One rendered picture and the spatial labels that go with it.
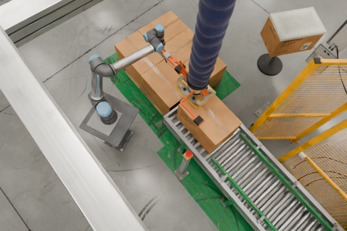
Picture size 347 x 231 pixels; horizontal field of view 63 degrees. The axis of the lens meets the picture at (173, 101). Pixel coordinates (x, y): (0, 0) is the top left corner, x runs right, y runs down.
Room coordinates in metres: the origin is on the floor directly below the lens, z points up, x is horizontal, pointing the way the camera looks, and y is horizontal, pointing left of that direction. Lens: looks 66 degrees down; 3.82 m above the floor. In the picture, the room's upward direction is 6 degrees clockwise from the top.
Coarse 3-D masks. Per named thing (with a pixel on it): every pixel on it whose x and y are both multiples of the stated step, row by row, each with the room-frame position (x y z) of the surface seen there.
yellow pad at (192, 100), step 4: (184, 84) 1.41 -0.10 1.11; (176, 88) 1.36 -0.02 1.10; (180, 88) 1.36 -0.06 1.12; (184, 88) 1.35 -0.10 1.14; (180, 92) 1.32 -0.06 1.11; (184, 96) 1.27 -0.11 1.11; (192, 96) 1.28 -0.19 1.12; (196, 96) 1.28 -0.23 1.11; (188, 100) 1.23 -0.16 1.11; (192, 100) 1.23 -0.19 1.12; (200, 100) 1.25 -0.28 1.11; (192, 104) 1.19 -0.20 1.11; (196, 104) 1.19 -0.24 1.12; (196, 108) 1.15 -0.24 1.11
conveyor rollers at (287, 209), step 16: (176, 112) 1.31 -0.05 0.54; (224, 144) 0.97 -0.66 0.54; (224, 160) 0.78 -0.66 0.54; (240, 160) 0.80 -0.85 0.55; (256, 176) 0.64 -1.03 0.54; (272, 176) 0.65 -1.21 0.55; (256, 192) 0.46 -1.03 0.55; (288, 192) 0.50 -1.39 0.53; (272, 208) 0.31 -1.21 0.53; (288, 208) 0.33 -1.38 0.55; (304, 208) 0.35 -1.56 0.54; (288, 224) 0.17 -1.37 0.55
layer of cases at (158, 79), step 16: (160, 16) 2.76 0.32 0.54; (176, 16) 2.79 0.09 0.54; (144, 32) 2.45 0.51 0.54; (176, 32) 2.51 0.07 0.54; (192, 32) 2.54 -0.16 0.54; (128, 48) 2.16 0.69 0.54; (176, 48) 2.24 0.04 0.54; (144, 64) 1.94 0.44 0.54; (160, 64) 1.96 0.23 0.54; (176, 64) 1.99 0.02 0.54; (224, 64) 2.07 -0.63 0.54; (144, 80) 1.73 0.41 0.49; (160, 80) 1.73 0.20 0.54; (176, 80) 1.75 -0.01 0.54; (160, 96) 1.50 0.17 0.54; (176, 96) 1.52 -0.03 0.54
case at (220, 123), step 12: (216, 96) 1.39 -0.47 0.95; (180, 108) 1.22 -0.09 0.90; (192, 108) 1.21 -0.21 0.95; (204, 108) 1.23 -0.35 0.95; (216, 108) 1.25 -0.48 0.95; (228, 108) 1.26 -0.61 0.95; (180, 120) 1.20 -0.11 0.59; (192, 120) 1.08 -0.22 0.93; (216, 120) 1.11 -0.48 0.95; (228, 120) 1.12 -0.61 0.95; (192, 132) 1.05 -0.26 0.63; (204, 132) 0.96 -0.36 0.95; (216, 132) 0.97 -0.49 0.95; (228, 132) 0.99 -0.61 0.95; (204, 144) 0.91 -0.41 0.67; (216, 144) 0.84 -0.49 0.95
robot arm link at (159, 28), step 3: (156, 24) 1.78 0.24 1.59; (159, 24) 1.78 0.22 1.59; (156, 27) 1.74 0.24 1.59; (159, 27) 1.74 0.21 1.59; (162, 27) 1.75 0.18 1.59; (156, 30) 1.71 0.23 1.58; (159, 30) 1.71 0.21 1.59; (162, 30) 1.72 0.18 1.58; (159, 33) 1.70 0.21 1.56; (162, 33) 1.72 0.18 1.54; (159, 36) 1.71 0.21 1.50; (162, 36) 1.72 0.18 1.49
